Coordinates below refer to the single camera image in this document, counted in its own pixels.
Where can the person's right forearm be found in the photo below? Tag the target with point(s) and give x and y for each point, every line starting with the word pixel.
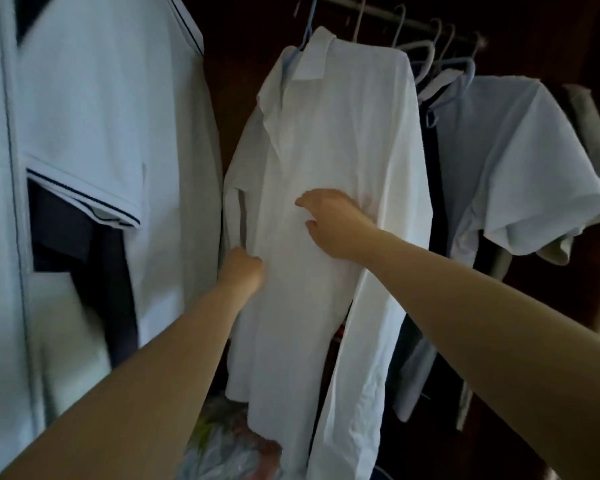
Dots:
pixel 505 344

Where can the person's left hand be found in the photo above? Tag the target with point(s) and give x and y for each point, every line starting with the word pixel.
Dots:
pixel 242 274

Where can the black hanging garment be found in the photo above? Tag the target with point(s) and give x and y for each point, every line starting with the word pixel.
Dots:
pixel 115 294

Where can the white shirt dark trim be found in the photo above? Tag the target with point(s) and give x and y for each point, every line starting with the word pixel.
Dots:
pixel 105 94

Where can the metal closet rod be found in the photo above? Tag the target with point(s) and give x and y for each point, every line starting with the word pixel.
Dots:
pixel 380 12

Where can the person's left forearm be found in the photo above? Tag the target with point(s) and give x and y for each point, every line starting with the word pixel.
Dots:
pixel 140 404

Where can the person's right hand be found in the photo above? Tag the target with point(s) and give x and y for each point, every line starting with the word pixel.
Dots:
pixel 342 229

